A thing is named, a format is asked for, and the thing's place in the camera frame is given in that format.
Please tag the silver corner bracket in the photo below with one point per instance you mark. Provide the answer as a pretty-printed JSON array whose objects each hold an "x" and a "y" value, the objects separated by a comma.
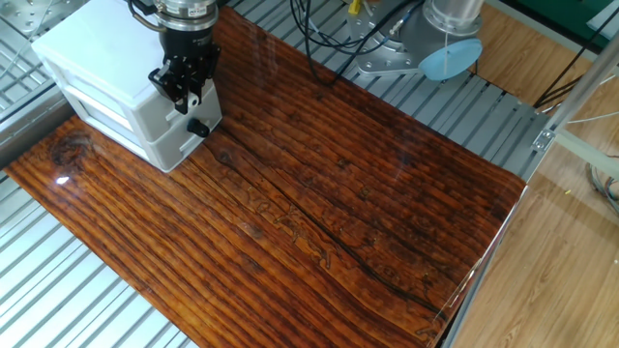
[{"x": 543, "y": 140}]

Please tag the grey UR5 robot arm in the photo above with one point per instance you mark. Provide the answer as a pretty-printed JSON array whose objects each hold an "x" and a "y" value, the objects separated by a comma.
[{"x": 454, "y": 14}]

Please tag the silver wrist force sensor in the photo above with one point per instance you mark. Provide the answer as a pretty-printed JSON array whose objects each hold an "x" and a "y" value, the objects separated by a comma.
[{"x": 186, "y": 14}]

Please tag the grey metal side rail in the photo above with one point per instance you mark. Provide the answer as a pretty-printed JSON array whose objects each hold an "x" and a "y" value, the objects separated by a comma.
[{"x": 29, "y": 128}]

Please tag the yellow tag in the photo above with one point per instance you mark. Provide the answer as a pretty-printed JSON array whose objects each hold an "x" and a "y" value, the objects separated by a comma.
[{"x": 355, "y": 7}]

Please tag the aluminium frame crossbar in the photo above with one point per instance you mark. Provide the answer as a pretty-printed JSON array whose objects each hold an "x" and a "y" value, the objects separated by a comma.
[{"x": 590, "y": 154}]

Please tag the perforated metal plate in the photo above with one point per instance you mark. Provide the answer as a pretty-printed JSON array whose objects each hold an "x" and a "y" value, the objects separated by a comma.
[{"x": 29, "y": 14}]

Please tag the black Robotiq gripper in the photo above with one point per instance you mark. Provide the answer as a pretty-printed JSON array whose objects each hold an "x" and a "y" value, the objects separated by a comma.
[{"x": 188, "y": 48}]

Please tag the aluminium frame post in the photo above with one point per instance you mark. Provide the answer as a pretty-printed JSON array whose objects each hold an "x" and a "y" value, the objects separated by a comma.
[{"x": 585, "y": 87}]

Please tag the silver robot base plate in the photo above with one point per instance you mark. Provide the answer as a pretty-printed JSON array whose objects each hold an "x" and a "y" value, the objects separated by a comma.
[{"x": 382, "y": 60}]

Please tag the white plastic drawer cabinet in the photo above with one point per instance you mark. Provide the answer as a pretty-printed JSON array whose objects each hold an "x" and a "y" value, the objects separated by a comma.
[{"x": 97, "y": 53}]

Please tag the white drawer with black knob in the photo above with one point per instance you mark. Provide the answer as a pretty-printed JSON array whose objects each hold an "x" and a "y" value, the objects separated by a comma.
[{"x": 169, "y": 154}]

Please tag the wood-grain table board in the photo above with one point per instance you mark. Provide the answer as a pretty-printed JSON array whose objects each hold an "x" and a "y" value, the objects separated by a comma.
[{"x": 290, "y": 217}]

